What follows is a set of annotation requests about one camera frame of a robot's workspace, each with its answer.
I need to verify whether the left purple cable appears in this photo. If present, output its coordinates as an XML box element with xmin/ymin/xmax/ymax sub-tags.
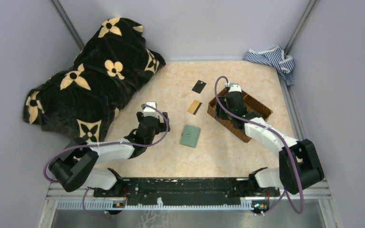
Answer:
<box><xmin>43</xmin><ymin>104</ymin><xmax>171</xmax><ymax>184</ymax></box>

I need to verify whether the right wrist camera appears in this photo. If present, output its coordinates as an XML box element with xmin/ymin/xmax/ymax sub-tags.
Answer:
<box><xmin>225</xmin><ymin>83</ymin><xmax>242</xmax><ymax>93</ymax></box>

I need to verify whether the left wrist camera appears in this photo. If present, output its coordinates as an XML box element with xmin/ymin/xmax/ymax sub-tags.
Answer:
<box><xmin>141</xmin><ymin>101</ymin><xmax>164</xmax><ymax>123</ymax></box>

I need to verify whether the gold card on table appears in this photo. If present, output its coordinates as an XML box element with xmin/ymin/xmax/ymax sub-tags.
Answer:
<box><xmin>187</xmin><ymin>100</ymin><xmax>202</xmax><ymax>115</ymax></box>

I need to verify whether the aluminium frame rail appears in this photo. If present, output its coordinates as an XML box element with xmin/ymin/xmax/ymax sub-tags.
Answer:
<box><xmin>38</xmin><ymin>178</ymin><xmax>342</xmax><ymax>228</ymax></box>

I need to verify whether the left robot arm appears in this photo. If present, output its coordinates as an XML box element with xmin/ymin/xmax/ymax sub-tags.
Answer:
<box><xmin>44</xmin><ymin>111</ymin><xmax>170</xmax><ymax>197</ymax></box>

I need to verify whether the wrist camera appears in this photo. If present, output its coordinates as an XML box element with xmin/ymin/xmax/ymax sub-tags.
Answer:
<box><xmin>141</xmin><ymin>101</ymin><xmax>164</xmax><ymax>123</ymax></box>
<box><xmin>225</xmin><ymin>83</ymin><xmax>242</xmax><ymax>93</ymax></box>

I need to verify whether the blue striped cloth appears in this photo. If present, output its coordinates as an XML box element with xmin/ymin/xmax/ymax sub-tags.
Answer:
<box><xmin>244</xmin><ymin>46</ymin><xmax>295</xmax><ymax>86</ymax></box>

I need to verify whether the green card holder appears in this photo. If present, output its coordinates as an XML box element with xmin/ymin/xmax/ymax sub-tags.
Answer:
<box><xmin>180</xmin><ymin>124</ymin><xmax>201</xmax><ymax>148</ymax></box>

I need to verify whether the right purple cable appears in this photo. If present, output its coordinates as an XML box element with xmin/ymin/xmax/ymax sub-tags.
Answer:
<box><xmin>214</xmin><ymin>76</ymin><xmax>306</xmax><ymax>215</ymax></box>

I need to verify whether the black floral blanket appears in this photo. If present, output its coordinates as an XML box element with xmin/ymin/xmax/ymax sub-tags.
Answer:
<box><xmin>22</xmin><ymin>17</ymin><xmax>166</xmax><ymax>142</ymax></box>

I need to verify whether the woven wicker divided basket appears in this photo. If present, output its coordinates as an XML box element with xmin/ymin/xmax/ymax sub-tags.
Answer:
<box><xmin>207</xmin><ymin>88</ymin><xmax>273</xmax><ymax>143</ymax></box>

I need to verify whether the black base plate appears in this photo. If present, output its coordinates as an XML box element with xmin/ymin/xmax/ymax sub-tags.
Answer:
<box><xmin>94</xmin><ymin>178</ymin><xmax>280</xmax><ymax>206</ymax></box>

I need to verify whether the black card on table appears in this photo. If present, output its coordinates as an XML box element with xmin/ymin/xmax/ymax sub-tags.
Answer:
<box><xmin>192</xmin><ymin>80</ymin><xmax>207</xmax><ymax>94</ymax></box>

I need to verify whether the purple cable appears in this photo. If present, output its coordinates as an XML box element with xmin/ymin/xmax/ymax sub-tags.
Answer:
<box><xmin>214</xmin><ymin>76</ymin><xmax>306</xmax><ymax>215</ymax></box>
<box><xmin>43</xmin><ymin>104</ymin><xmax>171</xmax><ymax>184</ymax></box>

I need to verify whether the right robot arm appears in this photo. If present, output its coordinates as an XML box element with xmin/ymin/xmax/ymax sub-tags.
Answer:
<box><xmin>215</xmin><ymin>92</ymin><xmax>325</xmax><ymax>196</ymax></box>

